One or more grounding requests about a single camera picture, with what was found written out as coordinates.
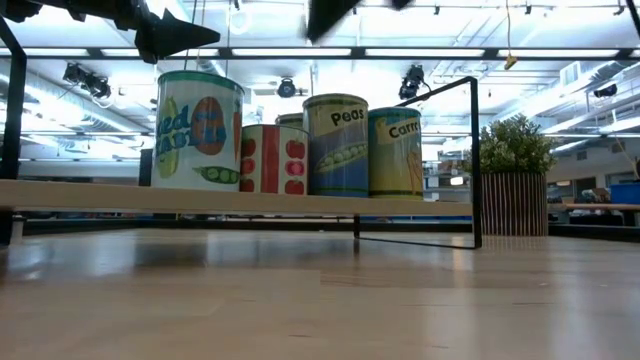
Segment wooden shelf black metal ends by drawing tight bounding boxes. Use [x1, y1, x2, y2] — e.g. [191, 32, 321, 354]
[0, 14, 484, 251]

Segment tall tin can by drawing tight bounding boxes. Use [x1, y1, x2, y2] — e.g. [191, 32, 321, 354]
[274, 112, 306, 130]

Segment potted plant ribbed pot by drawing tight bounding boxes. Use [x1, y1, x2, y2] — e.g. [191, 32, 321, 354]
[462, 113, 559, 237]

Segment peas tin can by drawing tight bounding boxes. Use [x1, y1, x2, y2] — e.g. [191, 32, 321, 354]
[302, 93, 370, 198]

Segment blue plastic bin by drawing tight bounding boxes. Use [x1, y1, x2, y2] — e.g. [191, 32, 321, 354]
[609, 182, 640, 206]

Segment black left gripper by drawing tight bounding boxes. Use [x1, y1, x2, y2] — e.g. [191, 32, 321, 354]
[62, 0, 222, 64]

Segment mixed vegetables tin can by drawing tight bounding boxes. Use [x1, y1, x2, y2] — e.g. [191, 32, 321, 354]
[151, 69, 246, 193]

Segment tomato print short tin can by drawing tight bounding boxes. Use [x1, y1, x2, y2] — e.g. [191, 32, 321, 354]
[239, 123, 311, 196]

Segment wooden side table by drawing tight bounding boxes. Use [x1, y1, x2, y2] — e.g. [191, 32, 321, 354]
[547, 201, 640, 227]

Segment yellow hanging plug cable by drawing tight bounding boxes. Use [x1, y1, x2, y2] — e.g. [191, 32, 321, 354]
[503, 0, 519, 72]

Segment black metal rig frame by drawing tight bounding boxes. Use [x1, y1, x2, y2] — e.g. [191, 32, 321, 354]
[0, 0, 640, 246]

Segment small black box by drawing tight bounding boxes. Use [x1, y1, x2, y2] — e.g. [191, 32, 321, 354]
[138, 148, 154, 188]

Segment carrots tin can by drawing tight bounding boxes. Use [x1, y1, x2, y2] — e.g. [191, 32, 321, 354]
[367, 106, 425, 200]

